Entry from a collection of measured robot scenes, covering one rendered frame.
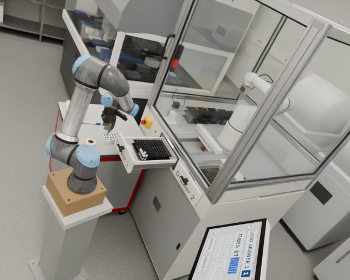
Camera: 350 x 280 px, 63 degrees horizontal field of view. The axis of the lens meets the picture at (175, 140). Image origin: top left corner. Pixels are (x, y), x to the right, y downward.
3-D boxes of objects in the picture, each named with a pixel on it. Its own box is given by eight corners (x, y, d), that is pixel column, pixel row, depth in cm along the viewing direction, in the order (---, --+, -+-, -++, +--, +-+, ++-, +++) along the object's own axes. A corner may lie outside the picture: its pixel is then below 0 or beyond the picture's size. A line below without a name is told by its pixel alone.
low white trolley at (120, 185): (57, 228, 221) (74, 155, 181) (46, 171, 261) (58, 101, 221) (126, 217, 254) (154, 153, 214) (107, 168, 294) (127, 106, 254)
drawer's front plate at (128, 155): (128, 173, 177) (133, 160, 171) (114, 143, 196) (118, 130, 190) (130, 173, 178) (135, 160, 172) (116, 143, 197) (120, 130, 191)
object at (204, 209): (201, 220, 171) (211, 204, 163) (140, 119, 236) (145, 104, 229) (295, 201, 224) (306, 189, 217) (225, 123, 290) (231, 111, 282)
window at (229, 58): (210, 188, 167) (309, 27, 117) (153, 105, 222) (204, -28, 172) (210, 188, 168) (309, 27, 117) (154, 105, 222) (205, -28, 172)
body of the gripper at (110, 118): (100, 117, 191) (104, 101, 185) (113, 118, 196) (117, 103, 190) (103, 124, 186) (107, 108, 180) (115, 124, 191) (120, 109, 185)
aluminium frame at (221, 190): (211, 204, 163) (328, 23, 108) (145, 104, 229) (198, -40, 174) (306, 189, 217) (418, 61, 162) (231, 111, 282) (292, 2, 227)
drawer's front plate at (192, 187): (193, 206, 175) (200, 195, 169) (173, 173, 194) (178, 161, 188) (195, 206, 176) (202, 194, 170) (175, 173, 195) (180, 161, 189)
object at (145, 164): (130, 170, 179) (133, 163, 175) (118, 143, 195) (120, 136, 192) (182, 166, 201) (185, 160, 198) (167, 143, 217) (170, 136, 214)
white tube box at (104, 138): (103, 144, 201) (104, 139, 199) (100, 136, 206) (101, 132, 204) (120, 144, 207) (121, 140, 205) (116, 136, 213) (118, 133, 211)
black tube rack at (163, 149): (139, 164, 185) (143, 156, 182) (130, 146, 197) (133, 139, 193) (168, 163, 198) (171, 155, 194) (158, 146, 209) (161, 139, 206)
